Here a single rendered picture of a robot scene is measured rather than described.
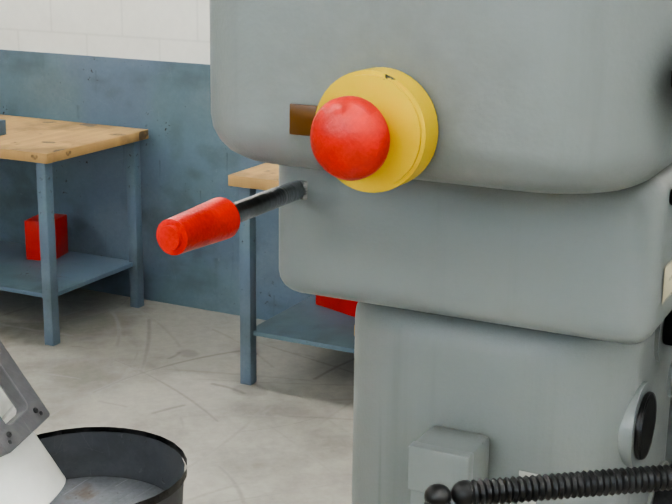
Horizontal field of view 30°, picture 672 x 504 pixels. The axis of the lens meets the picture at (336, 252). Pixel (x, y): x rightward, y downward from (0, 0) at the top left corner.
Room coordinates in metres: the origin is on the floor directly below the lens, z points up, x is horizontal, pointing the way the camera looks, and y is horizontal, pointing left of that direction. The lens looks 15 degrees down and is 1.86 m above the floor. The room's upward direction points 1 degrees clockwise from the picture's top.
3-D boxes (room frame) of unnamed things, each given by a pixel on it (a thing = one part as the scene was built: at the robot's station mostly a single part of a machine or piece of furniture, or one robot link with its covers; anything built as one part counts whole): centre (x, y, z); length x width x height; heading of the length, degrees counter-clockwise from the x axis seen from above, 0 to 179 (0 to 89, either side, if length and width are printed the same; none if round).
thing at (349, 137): (0.59, -0.01, 1.76); 0.04 x 0.03 x 0.04; 64
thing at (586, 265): (0.86, -0.14, 1.68); 0.34 x 0.24 x 0.10; 154
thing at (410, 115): (0.61, -0.02, 1.76); 0.06 x 0.02 x 0.06; 64
